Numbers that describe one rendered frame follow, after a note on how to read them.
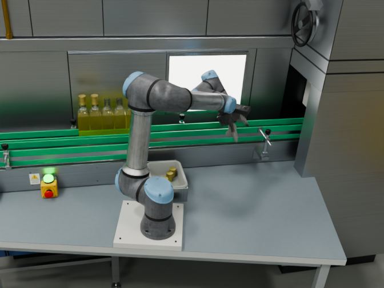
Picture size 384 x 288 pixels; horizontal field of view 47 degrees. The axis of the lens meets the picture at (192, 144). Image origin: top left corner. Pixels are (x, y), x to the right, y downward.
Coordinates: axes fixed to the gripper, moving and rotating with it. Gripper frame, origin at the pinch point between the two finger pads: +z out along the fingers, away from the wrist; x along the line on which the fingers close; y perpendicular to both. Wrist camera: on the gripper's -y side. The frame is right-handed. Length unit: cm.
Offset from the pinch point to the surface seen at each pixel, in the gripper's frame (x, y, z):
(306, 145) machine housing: -18.4, -17.9, 23.2
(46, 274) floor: 63, 129, 29
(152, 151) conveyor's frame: 19.8, 40.7, -11.9
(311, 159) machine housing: -17.3, -17.5, 31.0
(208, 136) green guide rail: -1.0, 21.1, -2.8
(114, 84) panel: 13, 46, -49
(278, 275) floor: -6, 31, 102
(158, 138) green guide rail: 15.6, 36.9, -16.4
